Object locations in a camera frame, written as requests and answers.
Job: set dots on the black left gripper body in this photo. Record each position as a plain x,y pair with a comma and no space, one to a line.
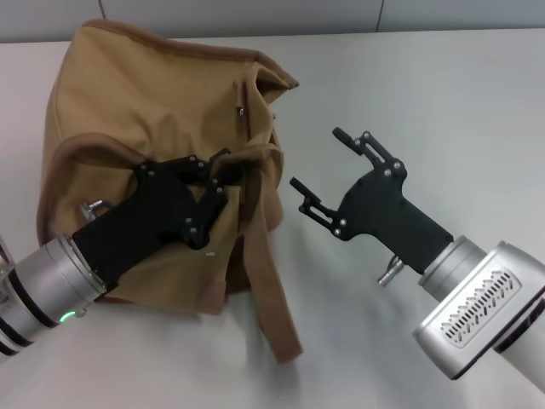
145,213

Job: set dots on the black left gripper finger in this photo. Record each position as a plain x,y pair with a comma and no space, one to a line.
183,165
213,213

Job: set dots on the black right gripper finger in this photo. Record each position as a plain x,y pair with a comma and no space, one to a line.
374,149
323,211

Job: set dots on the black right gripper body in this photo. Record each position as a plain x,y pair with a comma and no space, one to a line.
383,209

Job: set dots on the khaki canvas food bag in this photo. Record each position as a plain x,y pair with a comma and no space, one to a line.
127,111

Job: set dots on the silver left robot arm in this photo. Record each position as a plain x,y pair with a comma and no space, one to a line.
47,281

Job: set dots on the silver metal zipper pull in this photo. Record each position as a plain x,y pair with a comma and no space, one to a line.
241,114

